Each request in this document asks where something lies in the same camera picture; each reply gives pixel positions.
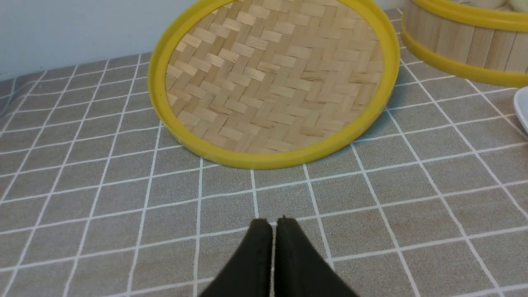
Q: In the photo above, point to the woven bamboo steamer lid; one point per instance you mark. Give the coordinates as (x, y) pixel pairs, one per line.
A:
(267, 84)

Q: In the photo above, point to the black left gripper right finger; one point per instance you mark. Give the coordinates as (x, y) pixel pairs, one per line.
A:
(299, 270)

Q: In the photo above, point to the bamboo steamer basket yellow rim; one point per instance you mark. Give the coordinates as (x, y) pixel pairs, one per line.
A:
(462, 39)

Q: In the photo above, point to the grey checked tablecloth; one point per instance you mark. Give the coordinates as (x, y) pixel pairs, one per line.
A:
(98, 199)

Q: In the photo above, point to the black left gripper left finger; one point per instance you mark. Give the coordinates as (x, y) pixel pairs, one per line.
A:
(248, 271)

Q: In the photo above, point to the white square plate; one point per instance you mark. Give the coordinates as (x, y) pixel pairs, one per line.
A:
(520, 103)

